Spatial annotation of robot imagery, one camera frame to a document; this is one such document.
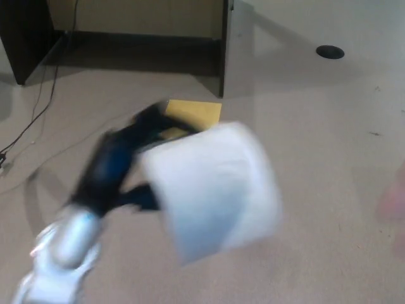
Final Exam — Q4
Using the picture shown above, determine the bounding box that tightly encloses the yellow paper sheet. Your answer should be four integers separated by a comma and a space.
165, 99, 223, 133

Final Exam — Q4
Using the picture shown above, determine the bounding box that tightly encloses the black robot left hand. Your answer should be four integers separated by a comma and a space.
67, 99, 204, 219

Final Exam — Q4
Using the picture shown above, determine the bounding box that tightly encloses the round black floor cover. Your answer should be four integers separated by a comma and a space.
316, 44, 345, 60

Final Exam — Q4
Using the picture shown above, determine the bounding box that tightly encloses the white toilet paper roll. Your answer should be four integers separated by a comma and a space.
138, 121, 284, 267

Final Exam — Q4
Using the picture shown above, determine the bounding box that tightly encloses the dark wooden desk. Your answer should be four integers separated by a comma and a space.
0, 0, 235, 99

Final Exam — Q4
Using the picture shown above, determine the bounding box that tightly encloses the thick black power cable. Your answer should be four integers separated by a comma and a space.
0, 0, 79, 155

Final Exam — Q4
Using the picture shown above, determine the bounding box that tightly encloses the thin grey cable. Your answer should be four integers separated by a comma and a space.
0, 113, 134, 194

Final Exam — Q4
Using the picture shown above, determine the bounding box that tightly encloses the thin black cable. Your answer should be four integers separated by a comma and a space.
18, 34, 69, 140

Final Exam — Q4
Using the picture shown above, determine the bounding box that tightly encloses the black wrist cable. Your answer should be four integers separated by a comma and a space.
22, 163, 68, 229

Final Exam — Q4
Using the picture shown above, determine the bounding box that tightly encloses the person's bare hand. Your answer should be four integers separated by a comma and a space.
374, 160, 405, 264

